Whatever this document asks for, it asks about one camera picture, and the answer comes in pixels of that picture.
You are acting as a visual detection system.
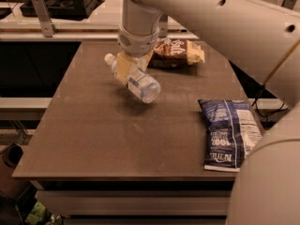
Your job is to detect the metal rail bracket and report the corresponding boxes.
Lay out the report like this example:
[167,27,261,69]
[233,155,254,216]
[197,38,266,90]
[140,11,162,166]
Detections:
[31,0,56,38]
[158,14,168,38]
[281,0,297,9]

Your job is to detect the left metal rail bracket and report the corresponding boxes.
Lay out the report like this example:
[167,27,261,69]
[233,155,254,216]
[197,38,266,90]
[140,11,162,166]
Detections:
[31,0,56,38]

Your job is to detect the green crumpled bag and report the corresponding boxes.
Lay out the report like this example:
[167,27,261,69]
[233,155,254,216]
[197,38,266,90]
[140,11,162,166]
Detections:
[25,202,64,225]

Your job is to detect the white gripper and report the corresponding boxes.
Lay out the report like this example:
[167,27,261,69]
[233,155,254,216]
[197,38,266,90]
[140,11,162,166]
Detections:
[116,25,159,84]

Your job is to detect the clear blue plastic water bottle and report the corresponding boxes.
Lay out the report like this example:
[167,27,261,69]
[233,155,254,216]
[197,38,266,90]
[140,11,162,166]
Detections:
[104,53,161,104]

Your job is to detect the blue chip bag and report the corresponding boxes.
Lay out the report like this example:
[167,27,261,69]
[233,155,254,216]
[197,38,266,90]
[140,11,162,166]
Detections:
[198,99,262,172]

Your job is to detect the middle metal rail bracket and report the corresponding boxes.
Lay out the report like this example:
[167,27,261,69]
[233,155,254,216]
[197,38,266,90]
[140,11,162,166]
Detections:
[158,14,168,38]

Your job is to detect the right metal rail bracket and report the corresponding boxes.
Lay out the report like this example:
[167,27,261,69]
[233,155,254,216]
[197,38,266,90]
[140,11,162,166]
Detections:
[281,0,297,9]

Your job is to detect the brown chip bag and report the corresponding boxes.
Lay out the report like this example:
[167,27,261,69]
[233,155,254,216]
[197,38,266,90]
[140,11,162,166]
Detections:
[149,38,205,69]

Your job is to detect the brown cardboard box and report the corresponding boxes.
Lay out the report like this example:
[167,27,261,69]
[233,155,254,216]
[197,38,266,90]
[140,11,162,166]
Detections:
[0,143,30,199]

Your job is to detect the black tray on floor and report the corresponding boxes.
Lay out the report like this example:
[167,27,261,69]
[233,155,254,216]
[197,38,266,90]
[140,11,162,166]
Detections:
[20,0,106,22]

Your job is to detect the metal guard rail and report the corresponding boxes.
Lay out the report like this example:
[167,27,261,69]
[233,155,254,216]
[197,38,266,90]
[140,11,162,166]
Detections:
[0,22,201,43]

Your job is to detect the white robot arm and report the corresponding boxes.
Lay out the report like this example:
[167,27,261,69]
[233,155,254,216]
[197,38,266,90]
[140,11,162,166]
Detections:
[126,0,300,225]

